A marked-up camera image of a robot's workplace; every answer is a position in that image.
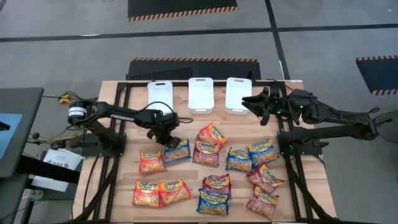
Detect black floor device with cable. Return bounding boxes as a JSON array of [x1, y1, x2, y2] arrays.
[[377, 109, 398, 144]]

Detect black desk crossbar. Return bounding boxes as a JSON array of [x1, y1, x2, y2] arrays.
[[15, 154, 81, 184]]

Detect orange chicken ramen noodle pack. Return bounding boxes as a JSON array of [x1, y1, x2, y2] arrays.
[[195, 122, 229, 149], [131, 179, 165, 208], [158, 178, 193, 206], [138, 150, 167, 176]]

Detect black aluminium table frame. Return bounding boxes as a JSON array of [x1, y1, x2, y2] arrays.
[[73, 80, 337, 224]]

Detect black textured rubber mat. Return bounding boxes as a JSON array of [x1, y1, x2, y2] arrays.
[[129, 66, 194, 81]]

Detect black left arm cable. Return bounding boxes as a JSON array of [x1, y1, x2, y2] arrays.
[[148, 101, 194, 124]]

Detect dark grey cabinet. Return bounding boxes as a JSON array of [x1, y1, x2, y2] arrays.
[[0, 173, 30, 224]]

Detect black mat with striped edge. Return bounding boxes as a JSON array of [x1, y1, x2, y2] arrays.
[[127, 0, 239, 22], [355, 55, 398, 96], [126, 57, 262, 81]]

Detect clear plastic bottle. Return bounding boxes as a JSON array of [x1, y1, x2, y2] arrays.
[[22, 189, 45, 201]]

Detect white printed papers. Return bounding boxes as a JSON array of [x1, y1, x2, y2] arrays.
[[30, 148, 84, 193]]

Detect white plastic bin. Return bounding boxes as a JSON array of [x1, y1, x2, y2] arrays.
[[147, 80, 174, 115], [187, 77, 215, 115], [224, 77, 252, 116]]

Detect blue soy sauce ramen pack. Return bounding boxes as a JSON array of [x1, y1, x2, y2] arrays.
[[196, 188, 231, 217], [163, 139, 192, 165], [247, 138, 280, 169], [225, 146, 253, 173]]

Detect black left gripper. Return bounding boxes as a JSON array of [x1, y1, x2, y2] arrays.
[[146, 124, 182, 149]]

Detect dark grey desk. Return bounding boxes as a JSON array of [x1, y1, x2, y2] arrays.
[[0, 86, 45, 179]]

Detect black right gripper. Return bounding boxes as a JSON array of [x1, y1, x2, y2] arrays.
[[241, 86, 292, 127]]

